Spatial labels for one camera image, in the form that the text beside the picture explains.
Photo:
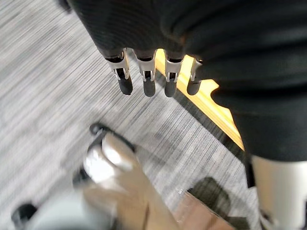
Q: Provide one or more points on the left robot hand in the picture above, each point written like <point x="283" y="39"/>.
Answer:
<point x="239" y="48"/>

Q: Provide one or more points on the dark robot foot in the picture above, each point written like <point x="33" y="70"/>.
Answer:
<point x="211" y="194"/>
<point x="96" y="129"/>

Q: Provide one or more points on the grey robot hip joint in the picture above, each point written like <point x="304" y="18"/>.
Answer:
<point x="62" y="215"/>

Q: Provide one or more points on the yellow shelf frame beam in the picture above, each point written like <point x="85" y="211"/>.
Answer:
<point x="221" y="118"/>

